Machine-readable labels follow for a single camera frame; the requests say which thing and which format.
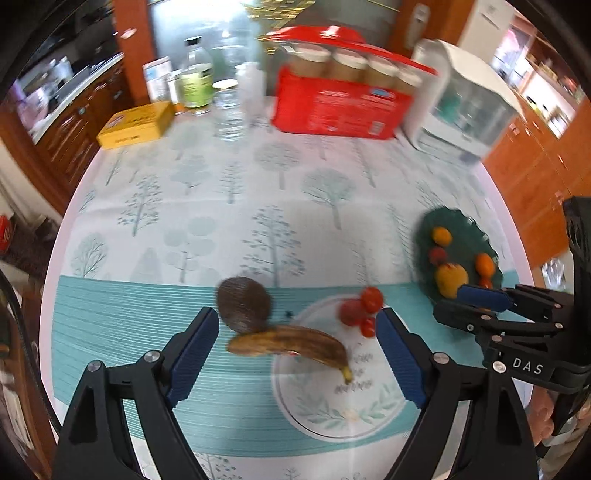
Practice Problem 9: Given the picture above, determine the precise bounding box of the large red lychee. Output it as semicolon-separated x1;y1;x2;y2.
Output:
338;299;368;327

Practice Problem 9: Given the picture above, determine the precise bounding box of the dark green leaf plate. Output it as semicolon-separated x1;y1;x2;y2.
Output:
413;207;503;304

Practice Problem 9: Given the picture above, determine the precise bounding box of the mandarin with stem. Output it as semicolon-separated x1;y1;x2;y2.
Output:
474;253;497;279

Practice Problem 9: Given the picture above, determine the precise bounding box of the clear plastic water bottle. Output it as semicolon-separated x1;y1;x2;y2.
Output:
212;79;245;140

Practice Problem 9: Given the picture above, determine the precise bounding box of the medium red tomato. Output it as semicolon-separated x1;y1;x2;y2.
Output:
360;317;376;338

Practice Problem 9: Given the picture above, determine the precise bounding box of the yellow tin box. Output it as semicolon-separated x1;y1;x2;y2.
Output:
97;101;175;149

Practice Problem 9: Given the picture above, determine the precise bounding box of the dark avocado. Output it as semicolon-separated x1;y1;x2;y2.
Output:
216;276;273;334

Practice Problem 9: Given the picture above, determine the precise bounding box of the small red lychee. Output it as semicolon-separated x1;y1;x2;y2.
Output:
428;246;448;267

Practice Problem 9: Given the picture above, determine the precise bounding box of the white plastic storage container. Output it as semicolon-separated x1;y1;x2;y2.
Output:
402;39;524;162

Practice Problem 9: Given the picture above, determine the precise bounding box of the large red tomato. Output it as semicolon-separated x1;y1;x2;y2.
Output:
360;286;385;315

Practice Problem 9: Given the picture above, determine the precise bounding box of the person right hand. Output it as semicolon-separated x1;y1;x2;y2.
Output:
527;386;555;446

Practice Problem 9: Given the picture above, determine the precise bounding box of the tree patterned tablecloth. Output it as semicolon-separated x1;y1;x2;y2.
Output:
41;116;532;479

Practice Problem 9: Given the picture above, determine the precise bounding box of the green label glass bottle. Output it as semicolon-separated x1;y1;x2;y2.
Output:
180;36;213;115

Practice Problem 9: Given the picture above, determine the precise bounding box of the overripe brown banana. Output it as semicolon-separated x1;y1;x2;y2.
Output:
226;325;353;384

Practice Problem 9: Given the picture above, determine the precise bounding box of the wooden cabinet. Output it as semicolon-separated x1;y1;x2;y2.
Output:
484;99;590;268

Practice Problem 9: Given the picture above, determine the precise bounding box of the small tomato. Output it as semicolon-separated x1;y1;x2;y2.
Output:
478;276;494;289

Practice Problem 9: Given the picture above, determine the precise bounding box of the small orange kumquat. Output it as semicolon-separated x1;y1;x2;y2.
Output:
431;226;453;248

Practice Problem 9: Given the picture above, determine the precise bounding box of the red cardboard box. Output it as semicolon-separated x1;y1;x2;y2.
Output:
263;25;437;139

